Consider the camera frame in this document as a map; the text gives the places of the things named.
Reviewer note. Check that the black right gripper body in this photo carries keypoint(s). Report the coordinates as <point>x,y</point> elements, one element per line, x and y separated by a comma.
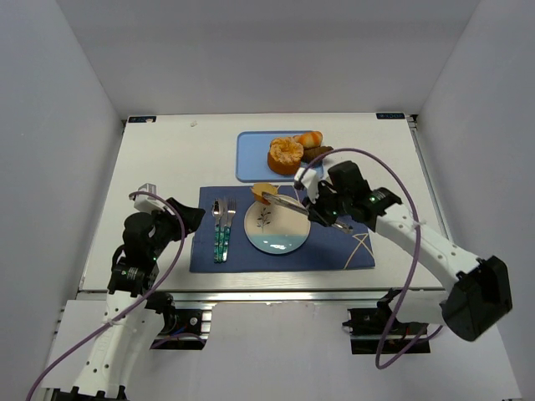
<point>319,210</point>

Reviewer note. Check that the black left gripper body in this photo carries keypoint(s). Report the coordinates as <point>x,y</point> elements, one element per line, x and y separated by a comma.
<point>177,220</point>

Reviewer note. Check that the brown bread slice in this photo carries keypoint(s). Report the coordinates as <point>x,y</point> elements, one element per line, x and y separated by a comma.
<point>260,189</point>

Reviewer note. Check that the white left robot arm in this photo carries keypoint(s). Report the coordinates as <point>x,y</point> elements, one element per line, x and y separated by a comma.
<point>135,311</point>

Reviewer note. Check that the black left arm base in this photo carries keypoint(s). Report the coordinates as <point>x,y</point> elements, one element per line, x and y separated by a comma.
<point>186,326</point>

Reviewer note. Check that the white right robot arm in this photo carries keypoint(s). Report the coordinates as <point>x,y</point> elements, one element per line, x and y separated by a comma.
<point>476,292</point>

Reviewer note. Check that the orange striped bread roll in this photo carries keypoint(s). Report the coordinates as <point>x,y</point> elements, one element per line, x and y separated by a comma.
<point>309,140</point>

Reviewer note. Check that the dark chocolate pastry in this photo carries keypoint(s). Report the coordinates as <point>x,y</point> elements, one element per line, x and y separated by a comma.
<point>312,153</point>

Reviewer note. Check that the sugared orange bundt cake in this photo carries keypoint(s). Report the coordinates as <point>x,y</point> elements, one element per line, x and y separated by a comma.
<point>284,155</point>

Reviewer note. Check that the white and blue plate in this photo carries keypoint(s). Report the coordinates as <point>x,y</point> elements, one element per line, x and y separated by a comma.
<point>275,229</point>

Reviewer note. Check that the dark corner label sticker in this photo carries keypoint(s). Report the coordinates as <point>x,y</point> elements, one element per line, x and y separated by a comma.
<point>390,115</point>

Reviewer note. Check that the blue plastic tray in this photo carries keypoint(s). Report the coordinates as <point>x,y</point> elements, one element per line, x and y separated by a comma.
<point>252,156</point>

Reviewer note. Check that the dark left corner label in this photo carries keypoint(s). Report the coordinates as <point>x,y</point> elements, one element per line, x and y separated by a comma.
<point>141,119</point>

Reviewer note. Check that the spoon with green handle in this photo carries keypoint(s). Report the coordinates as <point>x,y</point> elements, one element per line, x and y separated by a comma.
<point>217,212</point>

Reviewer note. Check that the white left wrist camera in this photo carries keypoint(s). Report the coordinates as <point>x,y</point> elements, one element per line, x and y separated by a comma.
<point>147,203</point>

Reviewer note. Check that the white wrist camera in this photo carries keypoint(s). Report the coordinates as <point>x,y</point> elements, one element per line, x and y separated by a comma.
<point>308,180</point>
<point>147,203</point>

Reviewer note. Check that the knife with green handle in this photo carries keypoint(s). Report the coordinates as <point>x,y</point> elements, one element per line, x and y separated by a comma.
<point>223,222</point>

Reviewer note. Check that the fork with green handle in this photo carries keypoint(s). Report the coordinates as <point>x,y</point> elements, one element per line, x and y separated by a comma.
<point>231,212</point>

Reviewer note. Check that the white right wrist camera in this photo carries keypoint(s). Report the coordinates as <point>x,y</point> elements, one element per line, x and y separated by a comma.
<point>308,180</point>

